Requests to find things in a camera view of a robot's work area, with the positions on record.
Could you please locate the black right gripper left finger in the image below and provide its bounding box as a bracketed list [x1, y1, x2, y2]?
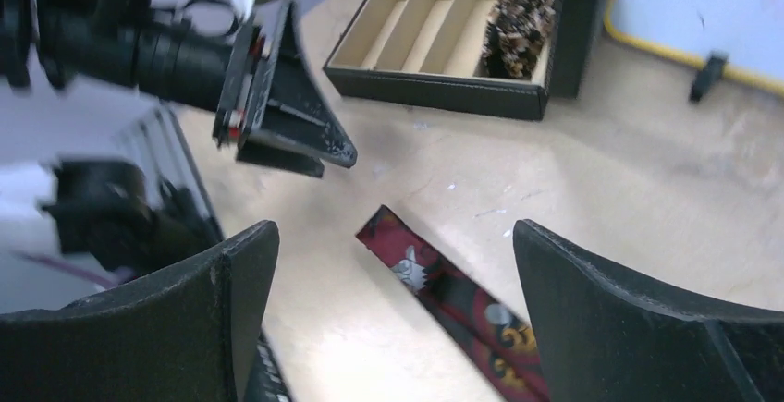
[1, 221, 280, 401]

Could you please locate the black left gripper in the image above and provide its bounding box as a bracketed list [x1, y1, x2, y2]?
[213, 0, 357, 178]

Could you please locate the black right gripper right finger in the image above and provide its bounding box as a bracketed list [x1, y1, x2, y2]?
[513, 220, 783, 402]

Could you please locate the dark red patterned tie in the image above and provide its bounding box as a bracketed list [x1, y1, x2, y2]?
[356, 205, 550, 402]

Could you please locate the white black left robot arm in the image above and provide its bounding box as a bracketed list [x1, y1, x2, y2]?
[1, 0, 357, 275]

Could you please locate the beige compartment tie box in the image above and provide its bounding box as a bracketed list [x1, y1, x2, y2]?
[324, 0, 556, 121]

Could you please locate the yellow framed whiteboard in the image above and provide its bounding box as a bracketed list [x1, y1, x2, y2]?
[604, 0, 783, 102]

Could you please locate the black tie box lid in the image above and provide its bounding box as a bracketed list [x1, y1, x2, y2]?
[549, 0, 607, 99]

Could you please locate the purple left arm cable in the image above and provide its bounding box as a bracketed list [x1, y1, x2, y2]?
[12, 250, 133, 287]

